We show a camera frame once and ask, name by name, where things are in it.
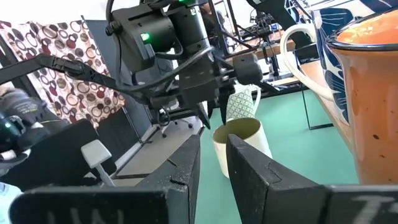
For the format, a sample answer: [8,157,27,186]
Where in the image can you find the white mug green geometric pattern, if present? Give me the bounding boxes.
[226,83,262,122]

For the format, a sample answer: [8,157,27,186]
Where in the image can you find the person's hand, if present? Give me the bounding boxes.
[0,88,47,125]

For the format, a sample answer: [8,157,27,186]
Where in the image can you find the black chair grey armrest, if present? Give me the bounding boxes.
[0,119,118,190]

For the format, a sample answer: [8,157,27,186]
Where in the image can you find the plain cream mug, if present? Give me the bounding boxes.
[211,117,274,180]

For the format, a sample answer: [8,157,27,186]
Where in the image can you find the orange speckled mug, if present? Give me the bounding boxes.
[325,9,398,185]

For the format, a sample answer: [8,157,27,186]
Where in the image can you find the white mug blue floral print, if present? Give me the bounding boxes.
[279,0,398,126]

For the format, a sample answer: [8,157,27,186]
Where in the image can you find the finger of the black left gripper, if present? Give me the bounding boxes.
[196,102,213,130]
[217,88,234,125]

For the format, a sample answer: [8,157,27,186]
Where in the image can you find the dark folding partition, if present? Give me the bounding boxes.
[81,15,156,147]

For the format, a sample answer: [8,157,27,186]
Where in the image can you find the black metal table frame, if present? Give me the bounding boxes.
[259,77,310,99]

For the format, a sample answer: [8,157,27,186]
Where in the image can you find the background robot workstation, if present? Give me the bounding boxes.
[223,0,299,60]

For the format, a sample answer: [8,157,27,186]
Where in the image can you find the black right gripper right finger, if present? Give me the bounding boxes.
[226,133,398,224]

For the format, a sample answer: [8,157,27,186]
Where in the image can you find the circle patterned curtain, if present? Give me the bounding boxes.
[0,19,127,130]

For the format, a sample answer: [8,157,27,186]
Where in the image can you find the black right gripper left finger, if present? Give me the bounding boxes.
[9,134,201,224]

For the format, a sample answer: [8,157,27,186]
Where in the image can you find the wooden shelf riser black legs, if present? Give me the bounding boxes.
[298,58,357,153]

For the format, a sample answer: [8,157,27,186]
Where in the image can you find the green table mat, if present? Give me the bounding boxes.
[194,83,360,224]

